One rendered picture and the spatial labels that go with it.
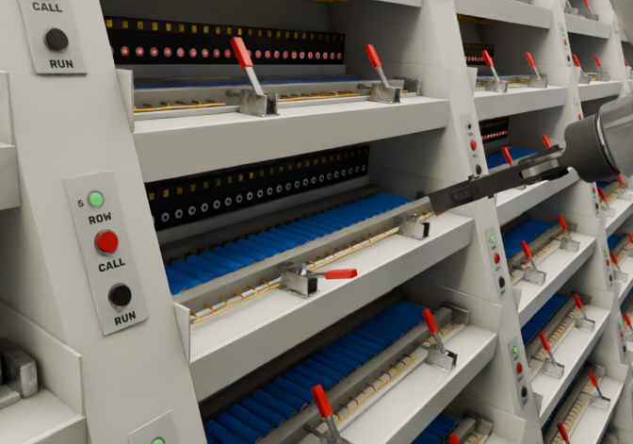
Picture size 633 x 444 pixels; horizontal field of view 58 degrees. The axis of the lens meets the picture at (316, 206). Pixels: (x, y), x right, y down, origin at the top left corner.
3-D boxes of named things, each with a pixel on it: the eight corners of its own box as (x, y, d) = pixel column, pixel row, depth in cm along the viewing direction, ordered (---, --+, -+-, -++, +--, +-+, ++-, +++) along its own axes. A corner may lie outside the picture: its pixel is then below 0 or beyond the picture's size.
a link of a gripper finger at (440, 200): (481, 198, 76) (479, 199, 75) (437, 213, 80) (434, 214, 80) (474, 177, 76) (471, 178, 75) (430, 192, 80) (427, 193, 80)
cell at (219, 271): (196, 267, 68) (235, 284, 64) (184, 271, 66) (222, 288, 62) (196, 253, 67) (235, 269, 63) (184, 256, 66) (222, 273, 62)
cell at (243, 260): (221, 258, 71) (259, 273, 67) (210, 262, 69) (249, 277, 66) (221, 244, 70) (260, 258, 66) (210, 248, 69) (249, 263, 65)
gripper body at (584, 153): (614, 179, 62) (532, 204, 68) (629, 168, 69) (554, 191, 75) (590, 115, 62) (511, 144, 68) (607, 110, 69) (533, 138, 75)
